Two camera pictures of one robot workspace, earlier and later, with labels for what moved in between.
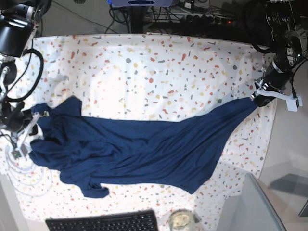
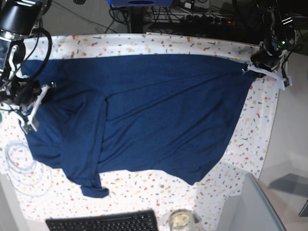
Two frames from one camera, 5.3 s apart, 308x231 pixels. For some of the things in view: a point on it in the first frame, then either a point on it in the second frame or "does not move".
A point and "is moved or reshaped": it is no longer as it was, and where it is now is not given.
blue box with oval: [139, 3] does not move
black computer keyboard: [145, 221] does not move
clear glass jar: [181, 219] does not move
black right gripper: [274, 79] -> [268, 57]
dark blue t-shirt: [93, 150] is moved or reshaped
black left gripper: [14, 120] -> [23, 90]
